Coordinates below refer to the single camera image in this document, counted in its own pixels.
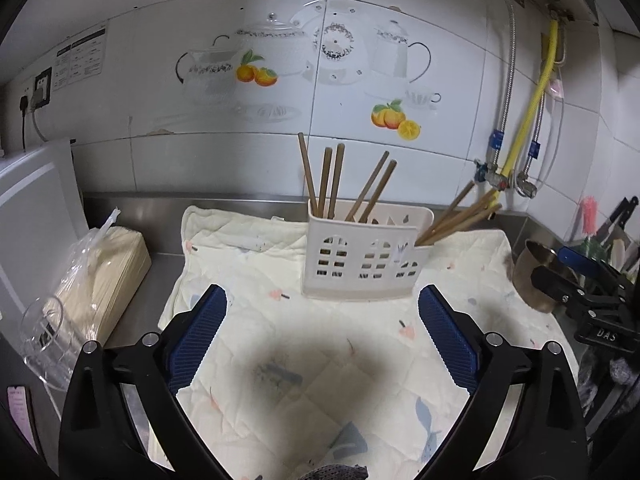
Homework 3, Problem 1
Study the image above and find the braided metal hose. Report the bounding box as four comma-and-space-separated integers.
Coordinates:
487, 0, 518, 166
520, 40, 566, 181

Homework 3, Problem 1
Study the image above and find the black handled knife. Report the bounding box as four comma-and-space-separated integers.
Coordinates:
597, 197, 633, 256

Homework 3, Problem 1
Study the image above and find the pink rectangular object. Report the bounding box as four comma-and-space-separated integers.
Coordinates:
6, 384, 43, 456

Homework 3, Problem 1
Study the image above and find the person's right hand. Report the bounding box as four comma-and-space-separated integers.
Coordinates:
577, 346, 639, 412

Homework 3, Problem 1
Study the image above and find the power cable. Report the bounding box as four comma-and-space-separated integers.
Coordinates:
20, 107, 51, 153

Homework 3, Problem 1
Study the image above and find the metal water valve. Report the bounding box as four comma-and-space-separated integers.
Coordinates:
515, 172, 541, 198

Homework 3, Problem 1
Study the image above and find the thin white tube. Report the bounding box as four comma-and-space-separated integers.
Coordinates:
537, 62, 568, 183

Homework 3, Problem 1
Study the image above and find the person's left hand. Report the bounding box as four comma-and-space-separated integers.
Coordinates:
300, 465, 371, 480

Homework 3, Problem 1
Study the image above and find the printed quilted cloth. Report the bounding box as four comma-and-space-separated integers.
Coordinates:
147, 204, 581, 480

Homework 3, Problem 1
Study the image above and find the white wall label sticker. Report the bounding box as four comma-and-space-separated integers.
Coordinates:
52, 25, 108, 92

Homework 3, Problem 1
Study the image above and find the clear glass cup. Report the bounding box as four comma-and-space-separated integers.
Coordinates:
19, 296, 86, 392

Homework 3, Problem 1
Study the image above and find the beige plastic utensil holder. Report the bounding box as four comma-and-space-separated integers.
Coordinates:
300, 199, 435, 303

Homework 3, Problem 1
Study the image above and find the brass pot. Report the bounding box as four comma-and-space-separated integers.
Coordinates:
512, 240, 566, 313

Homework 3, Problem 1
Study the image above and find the black wall socket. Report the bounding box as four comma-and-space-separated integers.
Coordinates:
31, 67, 53, 110

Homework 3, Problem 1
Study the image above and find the brass gas pipe fitting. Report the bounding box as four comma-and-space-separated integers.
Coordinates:
545, 0, 576, 23

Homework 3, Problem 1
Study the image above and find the group of wooden chopsticks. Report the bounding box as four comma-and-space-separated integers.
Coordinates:
297, 132, 503, 248

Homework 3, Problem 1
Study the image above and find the white appliance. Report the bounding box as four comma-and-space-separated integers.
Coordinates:
0, 139, 90, 321

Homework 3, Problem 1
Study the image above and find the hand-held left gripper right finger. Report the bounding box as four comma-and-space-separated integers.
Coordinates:
415, 284, 590, 480

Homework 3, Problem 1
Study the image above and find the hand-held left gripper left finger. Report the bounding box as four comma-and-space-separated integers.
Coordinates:
57, 284, 229, 480

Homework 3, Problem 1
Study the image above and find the yellow gas hose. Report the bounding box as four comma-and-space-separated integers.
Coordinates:
497, 19, 562, 191

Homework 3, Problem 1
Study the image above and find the pink bottle brush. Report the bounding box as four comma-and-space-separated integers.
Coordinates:
577, 196, 601, 256

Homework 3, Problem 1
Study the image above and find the plastic bag of bamboo sticks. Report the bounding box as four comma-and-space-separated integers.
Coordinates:
52, 206, 152, 346

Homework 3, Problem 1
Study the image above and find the teaware and fruit tile decal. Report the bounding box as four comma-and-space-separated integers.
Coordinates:
175, 2, 445, 142

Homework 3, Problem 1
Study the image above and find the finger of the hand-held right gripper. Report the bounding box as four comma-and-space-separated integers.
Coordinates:
531, 265, 588, 306
559, 246, 623, 286

